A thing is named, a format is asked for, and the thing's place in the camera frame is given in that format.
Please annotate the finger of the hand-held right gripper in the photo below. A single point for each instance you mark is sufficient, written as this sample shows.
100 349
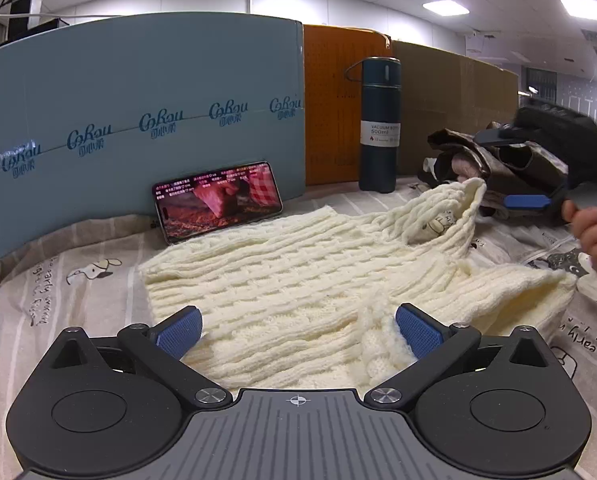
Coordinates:
526 202
498 137

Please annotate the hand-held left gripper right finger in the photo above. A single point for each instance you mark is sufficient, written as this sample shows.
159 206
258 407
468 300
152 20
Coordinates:
421 332

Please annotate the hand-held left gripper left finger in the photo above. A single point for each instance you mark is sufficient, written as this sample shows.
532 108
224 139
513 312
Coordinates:
178 332

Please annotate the cream knit sweater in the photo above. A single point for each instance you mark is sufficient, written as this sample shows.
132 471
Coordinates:
278 270

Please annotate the person's right hand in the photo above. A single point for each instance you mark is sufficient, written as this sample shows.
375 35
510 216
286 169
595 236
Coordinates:
593 235

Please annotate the large brown cardboard box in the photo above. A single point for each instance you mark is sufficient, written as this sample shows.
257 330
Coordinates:
453 95

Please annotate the dark blue vacuum bottle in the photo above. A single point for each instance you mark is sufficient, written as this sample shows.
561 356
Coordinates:
378 160

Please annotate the ceiling light panel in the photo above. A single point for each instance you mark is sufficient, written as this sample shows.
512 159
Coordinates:
446 7
581 7

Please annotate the black smartphone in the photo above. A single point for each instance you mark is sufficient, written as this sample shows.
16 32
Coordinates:
218 202

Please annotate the orange pegboard panel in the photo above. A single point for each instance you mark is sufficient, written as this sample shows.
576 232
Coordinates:
328 110

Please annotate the blue foam board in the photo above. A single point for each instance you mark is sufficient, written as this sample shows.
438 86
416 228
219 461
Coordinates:
128 85

